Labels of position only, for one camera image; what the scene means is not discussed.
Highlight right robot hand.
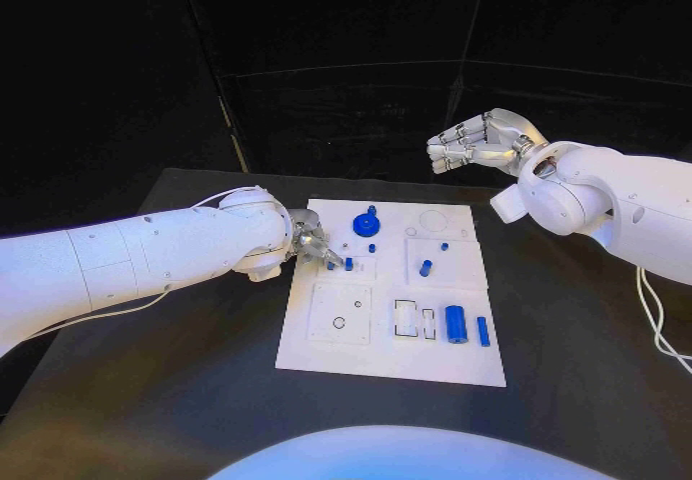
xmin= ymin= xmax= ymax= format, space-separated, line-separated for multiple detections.
xmin=425 ymin=107 xmax=551 ymax=177

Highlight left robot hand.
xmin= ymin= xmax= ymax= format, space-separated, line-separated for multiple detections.
xmin=285 ymin=208 xmax=345 ymax=269

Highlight white task board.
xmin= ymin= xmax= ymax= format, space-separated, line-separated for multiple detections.
xmin=273 ymin=198 xmax=508 ymax=388

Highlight blue gear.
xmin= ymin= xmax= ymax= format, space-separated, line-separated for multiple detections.
xmin=351 ymin=204 xmax=381 ymax=238

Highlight thick long blue cylinder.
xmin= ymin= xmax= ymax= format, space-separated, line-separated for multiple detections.
xmin=443 ymin=304 xmax=469 ymax=345

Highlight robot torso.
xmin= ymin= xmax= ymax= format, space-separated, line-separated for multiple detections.
xmin=207 ymin=424 xmax=618 ymax=480

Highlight white cable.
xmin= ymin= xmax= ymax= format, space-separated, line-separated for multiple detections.
xmin=635 ymin=265 xmax=692 ymax=374
xmin=22 ymin=290 xmax=172 ymax=341
xmin=188 ymin=185 xmax=265 ymax=209

